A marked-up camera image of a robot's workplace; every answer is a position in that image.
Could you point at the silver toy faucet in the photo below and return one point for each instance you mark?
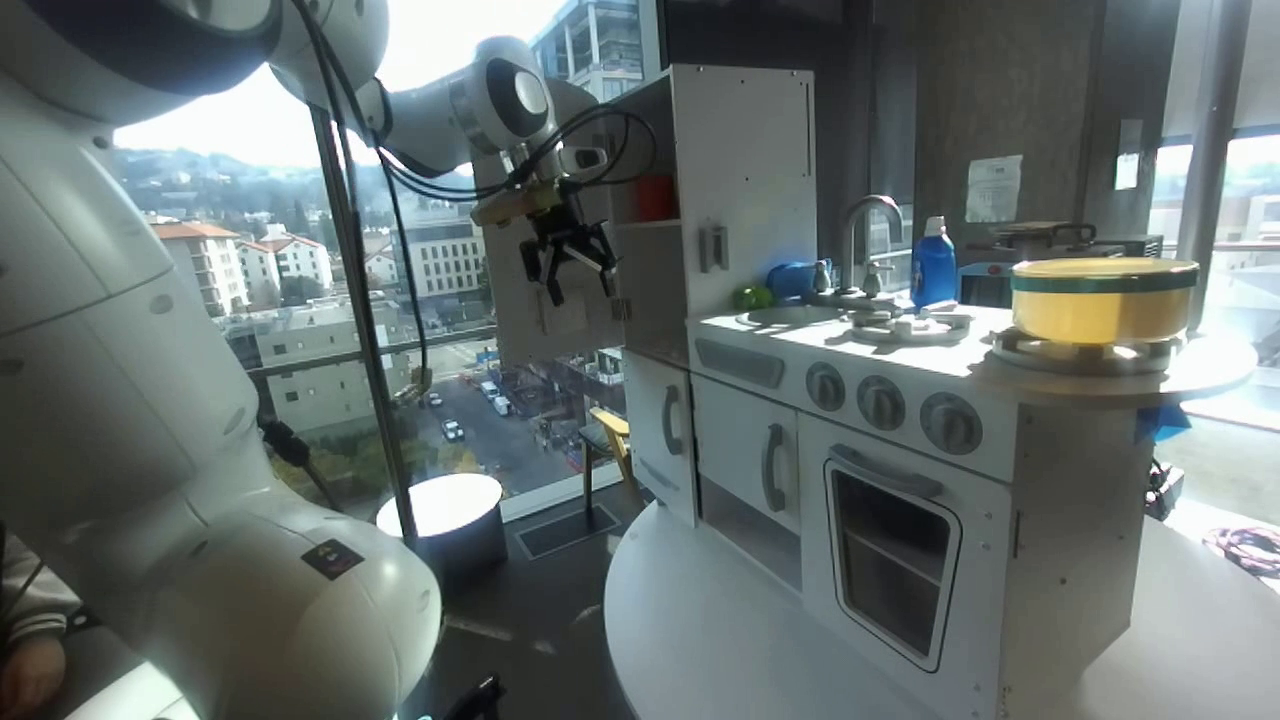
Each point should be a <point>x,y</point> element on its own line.
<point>874,202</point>

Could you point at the white oven door with window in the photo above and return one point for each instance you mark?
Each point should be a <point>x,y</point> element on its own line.
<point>982,532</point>

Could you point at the black clamp device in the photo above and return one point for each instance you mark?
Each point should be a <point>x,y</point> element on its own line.
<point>1161,490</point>

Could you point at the red cup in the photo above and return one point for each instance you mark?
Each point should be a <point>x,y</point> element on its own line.
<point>652,199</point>

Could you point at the blue cloth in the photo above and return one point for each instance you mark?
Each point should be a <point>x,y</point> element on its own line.
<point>1161,425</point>

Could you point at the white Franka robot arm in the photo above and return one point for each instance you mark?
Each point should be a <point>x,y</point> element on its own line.
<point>132,401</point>

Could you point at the black floor object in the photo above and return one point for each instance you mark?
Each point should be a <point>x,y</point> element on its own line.
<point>478,701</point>

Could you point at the round white table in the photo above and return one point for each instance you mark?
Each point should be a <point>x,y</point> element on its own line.
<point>722,641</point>

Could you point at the white toy kitchen body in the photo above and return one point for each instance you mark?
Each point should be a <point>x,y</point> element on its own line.
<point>1065,532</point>

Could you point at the blue soap bottle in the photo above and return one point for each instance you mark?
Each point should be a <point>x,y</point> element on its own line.
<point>936,265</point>

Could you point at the small green toy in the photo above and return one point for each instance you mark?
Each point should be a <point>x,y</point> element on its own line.
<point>749,297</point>

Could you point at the yellow round container green rim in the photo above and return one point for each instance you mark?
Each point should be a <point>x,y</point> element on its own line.
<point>1103,300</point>

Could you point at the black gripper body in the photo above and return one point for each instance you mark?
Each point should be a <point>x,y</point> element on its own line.
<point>567,247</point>

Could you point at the small wall paper note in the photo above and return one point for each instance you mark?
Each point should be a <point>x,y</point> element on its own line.
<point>1124,168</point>

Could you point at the bystander hand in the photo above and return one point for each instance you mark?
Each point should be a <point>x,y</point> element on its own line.
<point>27,677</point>

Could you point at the tall white fridge door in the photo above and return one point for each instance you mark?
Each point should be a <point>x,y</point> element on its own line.
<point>513,325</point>

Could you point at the grey stove knob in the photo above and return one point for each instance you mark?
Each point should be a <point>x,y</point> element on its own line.
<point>881,401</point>
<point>949,422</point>
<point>824,384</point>

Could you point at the large wall paper sheet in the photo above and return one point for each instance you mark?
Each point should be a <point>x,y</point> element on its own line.
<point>994,191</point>

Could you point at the round white stool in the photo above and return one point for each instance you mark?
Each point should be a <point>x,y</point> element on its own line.
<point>442,507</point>

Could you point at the white round plate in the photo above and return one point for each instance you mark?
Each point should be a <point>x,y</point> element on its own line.
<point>1200,365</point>

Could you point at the blue toy cup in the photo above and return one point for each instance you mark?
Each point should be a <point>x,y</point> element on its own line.
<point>792,278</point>

